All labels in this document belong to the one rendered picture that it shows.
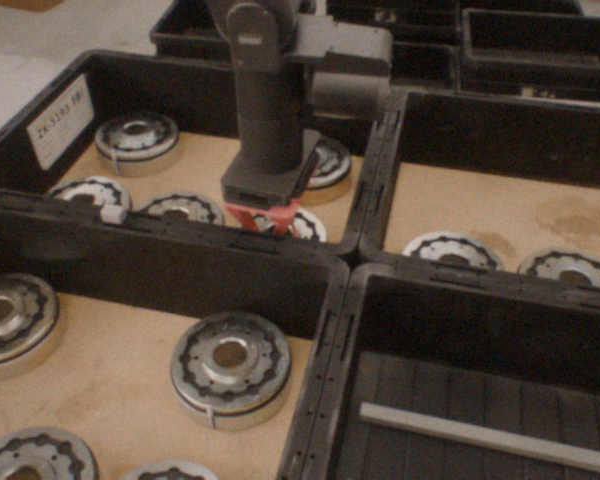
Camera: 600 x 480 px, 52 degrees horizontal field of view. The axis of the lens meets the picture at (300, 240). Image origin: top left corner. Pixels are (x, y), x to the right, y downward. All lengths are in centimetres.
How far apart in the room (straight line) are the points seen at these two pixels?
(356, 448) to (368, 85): 29
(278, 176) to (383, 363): 19
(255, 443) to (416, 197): 36
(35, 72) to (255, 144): 88
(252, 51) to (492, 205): 39
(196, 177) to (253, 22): 36
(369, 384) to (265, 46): 30
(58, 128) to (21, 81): 55
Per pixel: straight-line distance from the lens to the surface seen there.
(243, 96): 51
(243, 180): 54
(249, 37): 46
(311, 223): 65
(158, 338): 60
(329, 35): 49
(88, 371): 59
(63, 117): 80
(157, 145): 78
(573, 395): 60
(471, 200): 75
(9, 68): 140
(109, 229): 56
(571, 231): 75
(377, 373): 57
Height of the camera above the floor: 129
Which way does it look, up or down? 43 degrees down
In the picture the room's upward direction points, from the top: straight up
